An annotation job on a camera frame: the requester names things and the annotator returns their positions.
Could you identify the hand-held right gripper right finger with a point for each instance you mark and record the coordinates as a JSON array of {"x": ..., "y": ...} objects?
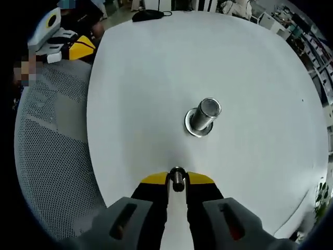
[{"x": 208, "y": 216}]

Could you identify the white shelving rack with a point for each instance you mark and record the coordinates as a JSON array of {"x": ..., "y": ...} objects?
[{"x": 320, "y": 60}]

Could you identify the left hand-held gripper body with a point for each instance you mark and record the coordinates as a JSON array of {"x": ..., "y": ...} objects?
[{"x": 45, "y": 31}]

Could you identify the grey mesh chair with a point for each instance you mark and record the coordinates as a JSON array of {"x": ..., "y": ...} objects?
[{"x": 52, "y": 143}]

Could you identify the large steel washer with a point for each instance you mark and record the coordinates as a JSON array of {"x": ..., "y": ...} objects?
[
  {"x": 187, "y": 125},
  {"x": 197, "y": 136}
]

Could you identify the large threaded steel stud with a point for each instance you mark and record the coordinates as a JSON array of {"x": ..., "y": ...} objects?
[{"x": 205, "y": 117}]

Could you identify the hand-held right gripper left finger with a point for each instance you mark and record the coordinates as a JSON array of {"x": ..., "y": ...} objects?
[{"x": 145, "y": 216}]

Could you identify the green leafy plant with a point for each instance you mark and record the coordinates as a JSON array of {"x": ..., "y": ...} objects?
[{"x": 322, "y": 192}]

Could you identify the person's dark clothing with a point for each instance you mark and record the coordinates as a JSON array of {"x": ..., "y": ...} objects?
[{"x": 83, "y": 18}]

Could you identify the black computer mouse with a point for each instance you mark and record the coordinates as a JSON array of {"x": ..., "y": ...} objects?
[{"x": 145, "y": 15}]

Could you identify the thin threaded steel stud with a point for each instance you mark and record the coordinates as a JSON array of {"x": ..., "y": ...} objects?
[{"x": 178, "y": 182}]

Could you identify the white small cabinet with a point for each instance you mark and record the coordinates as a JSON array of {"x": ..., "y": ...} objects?
[{"x": 268, "y": 20}]

